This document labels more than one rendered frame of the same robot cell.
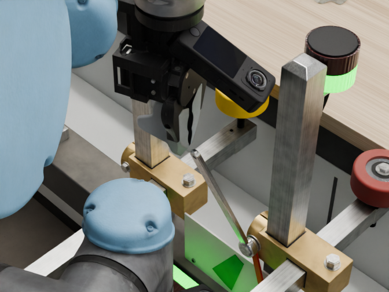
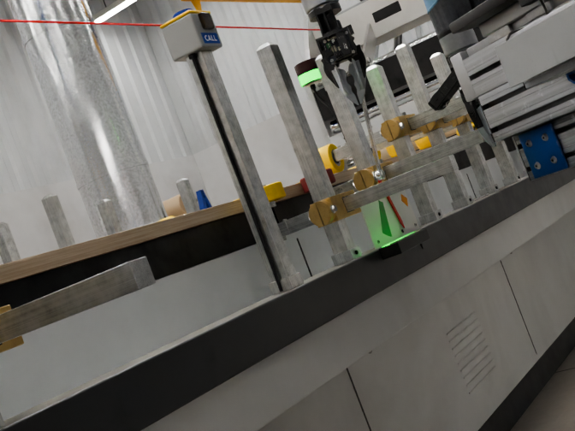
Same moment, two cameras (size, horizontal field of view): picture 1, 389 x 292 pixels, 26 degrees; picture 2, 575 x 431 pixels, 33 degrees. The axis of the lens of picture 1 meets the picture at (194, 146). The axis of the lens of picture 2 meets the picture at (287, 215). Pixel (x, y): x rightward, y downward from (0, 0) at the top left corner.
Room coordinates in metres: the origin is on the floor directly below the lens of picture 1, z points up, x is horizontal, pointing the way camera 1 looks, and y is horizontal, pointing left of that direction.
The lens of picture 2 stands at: (1.47, 1.92, 0.78)
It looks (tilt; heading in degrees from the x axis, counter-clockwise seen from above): 2 degrees up; 255
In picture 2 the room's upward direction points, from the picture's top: 21 degrees counter-clockwise
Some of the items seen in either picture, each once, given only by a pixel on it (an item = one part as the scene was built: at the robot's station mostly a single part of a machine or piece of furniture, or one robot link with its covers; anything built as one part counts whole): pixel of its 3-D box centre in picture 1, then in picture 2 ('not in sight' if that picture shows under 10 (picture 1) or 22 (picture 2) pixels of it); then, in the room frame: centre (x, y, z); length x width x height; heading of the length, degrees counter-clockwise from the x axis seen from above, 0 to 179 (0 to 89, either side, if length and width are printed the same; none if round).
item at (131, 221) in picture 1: (128, 248); (447, 8); (0.47, 0.06, 1.12); 0.09 x 0.08 x 0.11; 160
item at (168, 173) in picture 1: (163, 176); (334, 209); (0.86, 0.05, 0.81); 0.14 x 0.06 x 0.05; 45
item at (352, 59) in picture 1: (331, 50); (308, 67); (0.74, -0.15, 1.14); 0.06 x 0.06 x 0.02
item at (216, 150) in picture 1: (146, 201); (358, 200); (0.82, 0.07, 0.81); 0.44 x 0.03 x 0.04; 135
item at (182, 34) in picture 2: not in sight; (192, 38); (1.06, 0.25, 1.18); 0.07 x 0.07 x 0.08; 45
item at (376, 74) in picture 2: not in sight; (407, 156); (0.53, -0.29, 0.87); 0.04 x 0.04 x 0.48; 45
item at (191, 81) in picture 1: (163, 46); (333, 35); (0.72, 0.03, 1.15); 0.09 x 0.08 x 0.12; 66
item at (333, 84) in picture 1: (329, 68); (311, 77); (0.74, -0.15, 1.11); 0.06 x 0.06 x 0.02
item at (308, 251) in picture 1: (298, 252); (374, 178); (0.69, -0.13, 0.85); 0.14 x 0.06 x 0.05; 45
